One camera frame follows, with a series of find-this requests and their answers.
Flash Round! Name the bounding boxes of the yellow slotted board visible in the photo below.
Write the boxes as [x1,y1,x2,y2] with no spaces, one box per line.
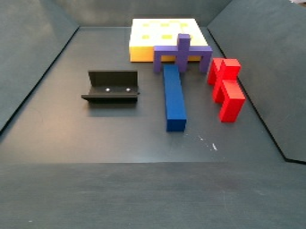
[130,19,209,63]

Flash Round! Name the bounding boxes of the blue long rectangular block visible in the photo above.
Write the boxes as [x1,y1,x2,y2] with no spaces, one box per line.
[163,64,187,131]

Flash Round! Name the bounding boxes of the red cross-shaped block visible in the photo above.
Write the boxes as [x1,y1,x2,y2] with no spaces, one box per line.
[207,58,246,123]

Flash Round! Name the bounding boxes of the purple cross-shaped block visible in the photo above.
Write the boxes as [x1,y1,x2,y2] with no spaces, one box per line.
[153,33,213,72]

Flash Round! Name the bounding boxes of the black angle bracket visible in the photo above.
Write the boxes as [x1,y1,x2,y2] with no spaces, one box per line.
[82,70,139,102]

